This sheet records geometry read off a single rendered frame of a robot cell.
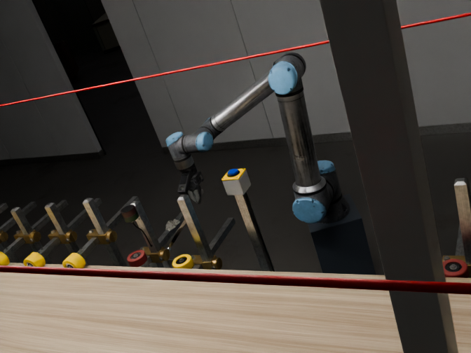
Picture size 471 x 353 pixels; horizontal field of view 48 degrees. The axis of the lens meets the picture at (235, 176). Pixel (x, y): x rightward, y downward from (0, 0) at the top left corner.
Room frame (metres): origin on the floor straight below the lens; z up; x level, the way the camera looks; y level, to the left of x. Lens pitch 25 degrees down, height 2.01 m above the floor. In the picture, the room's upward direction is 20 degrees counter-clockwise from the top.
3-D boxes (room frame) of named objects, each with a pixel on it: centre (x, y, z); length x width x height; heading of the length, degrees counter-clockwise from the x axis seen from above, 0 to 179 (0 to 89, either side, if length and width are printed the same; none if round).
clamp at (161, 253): (2.00, 0.45, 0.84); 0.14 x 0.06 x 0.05; 57
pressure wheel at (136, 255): (1.94, 0.51, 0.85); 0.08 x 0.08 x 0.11
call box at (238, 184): (1.71, 0.00, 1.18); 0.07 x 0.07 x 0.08; 57
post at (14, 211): (2.40, 1.05, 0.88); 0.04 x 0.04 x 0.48; 57
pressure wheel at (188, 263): (1.78, 0.31, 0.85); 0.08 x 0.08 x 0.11
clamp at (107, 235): (2.14, 0.66, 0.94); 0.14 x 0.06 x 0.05; 57
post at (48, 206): (2.26, 0.85, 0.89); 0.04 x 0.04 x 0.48; 57
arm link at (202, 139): (2.34, 0.11, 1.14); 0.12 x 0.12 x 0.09; 59
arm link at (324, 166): (2.22, -0.38, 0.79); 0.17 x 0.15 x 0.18; 149
